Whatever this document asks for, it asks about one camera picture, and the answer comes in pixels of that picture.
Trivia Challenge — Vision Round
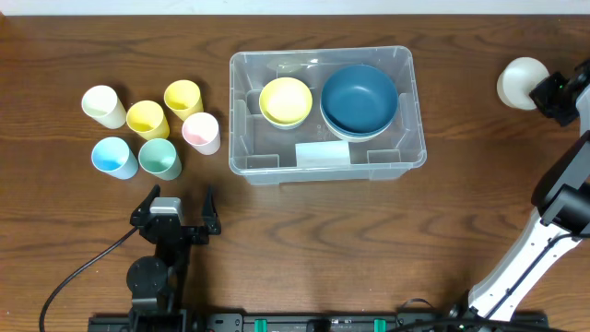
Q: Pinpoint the yellow plastic cup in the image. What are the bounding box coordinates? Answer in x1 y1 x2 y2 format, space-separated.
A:
164 79 204 121
126 101 170 140

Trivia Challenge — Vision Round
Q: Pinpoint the cream white plastic cup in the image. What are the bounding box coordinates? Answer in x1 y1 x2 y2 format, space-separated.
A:
81 85 126 129

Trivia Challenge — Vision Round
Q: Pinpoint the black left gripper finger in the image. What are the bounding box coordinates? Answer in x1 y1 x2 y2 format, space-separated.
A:
130 184 160 226
201 186 221 234

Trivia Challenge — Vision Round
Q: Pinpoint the yellow plastic cup rear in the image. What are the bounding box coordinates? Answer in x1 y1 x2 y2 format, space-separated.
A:
164 79 204 121

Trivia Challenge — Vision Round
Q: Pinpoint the mint green plastic cup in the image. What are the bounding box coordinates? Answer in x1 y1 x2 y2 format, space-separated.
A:
138 138 182 181

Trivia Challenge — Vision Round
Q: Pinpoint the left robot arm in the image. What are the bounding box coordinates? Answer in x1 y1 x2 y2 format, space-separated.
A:
126 184 221 316

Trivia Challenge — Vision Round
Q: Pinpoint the yellow small bowl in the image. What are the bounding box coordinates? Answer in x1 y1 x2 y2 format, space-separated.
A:
258 77 313 124

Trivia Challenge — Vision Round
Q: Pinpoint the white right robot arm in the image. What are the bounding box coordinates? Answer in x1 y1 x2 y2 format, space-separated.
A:
466 57 589 321

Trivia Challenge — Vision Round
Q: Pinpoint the clear plastic storage bin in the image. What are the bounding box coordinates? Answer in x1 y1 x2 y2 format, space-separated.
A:
229 45 427 185

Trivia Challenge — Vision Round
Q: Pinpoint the pink plastic cup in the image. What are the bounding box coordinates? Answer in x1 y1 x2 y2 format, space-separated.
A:
182 113 220 155

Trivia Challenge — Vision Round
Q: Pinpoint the dark blue large bowl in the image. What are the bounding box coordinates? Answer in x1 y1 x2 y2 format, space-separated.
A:
320 65 398 134

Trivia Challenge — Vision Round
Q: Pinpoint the yellow plastic cup front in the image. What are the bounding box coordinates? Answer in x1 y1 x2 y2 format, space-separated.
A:
126 101 170 140

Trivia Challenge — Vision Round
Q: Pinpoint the white label in bin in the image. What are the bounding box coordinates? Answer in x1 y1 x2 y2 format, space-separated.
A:
295 140 350 168

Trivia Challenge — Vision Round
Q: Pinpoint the light blue plastic cup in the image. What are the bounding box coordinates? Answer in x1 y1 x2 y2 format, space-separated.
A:
91 136 139 180

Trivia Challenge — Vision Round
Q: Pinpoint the white small bowl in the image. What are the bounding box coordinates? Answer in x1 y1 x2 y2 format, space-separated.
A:
497 57 549 111

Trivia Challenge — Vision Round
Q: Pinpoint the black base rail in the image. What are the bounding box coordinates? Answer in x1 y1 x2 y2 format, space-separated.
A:
87 312 549 332

